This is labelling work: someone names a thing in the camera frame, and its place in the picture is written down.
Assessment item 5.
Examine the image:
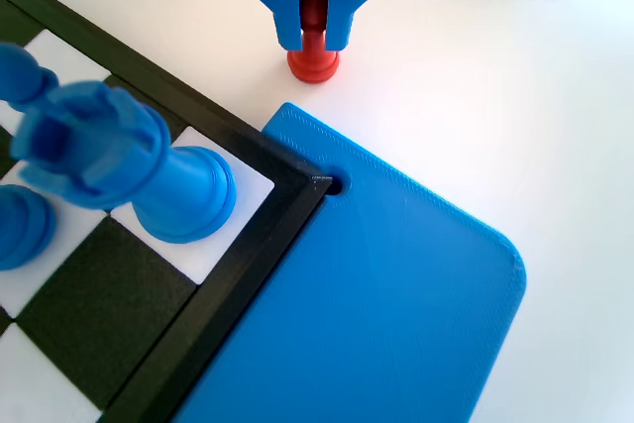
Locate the blue chess pawn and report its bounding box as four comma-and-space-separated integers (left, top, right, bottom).
0, 41, 61, 115
0, 183, 56, 273

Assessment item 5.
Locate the red chess pawn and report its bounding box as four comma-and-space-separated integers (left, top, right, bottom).
286, 0, 342, 85

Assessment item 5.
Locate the blue chess rook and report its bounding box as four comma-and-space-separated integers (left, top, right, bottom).
9, 79, 238, 246

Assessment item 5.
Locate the blue base plate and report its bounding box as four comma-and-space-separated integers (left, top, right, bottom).
172, 101, 527, 423

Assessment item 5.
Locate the black white chessboard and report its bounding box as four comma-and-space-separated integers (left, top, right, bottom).
0, 0, 332, 423

